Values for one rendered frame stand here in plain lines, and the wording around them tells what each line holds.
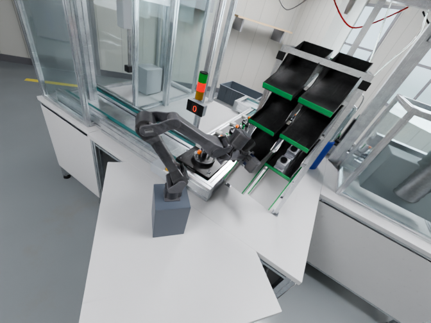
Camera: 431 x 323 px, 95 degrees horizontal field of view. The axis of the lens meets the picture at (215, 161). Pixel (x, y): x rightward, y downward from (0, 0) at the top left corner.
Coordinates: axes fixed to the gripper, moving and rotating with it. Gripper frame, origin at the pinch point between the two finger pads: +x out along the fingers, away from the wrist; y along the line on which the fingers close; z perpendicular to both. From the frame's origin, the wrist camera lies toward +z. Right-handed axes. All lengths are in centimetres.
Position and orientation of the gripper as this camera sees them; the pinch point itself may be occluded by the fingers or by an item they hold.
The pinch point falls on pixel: (245, 153)
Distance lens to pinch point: 89.4
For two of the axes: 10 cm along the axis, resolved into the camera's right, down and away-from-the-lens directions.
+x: 5.8, -0.2, 8.1
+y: -6.0, -6.8, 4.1
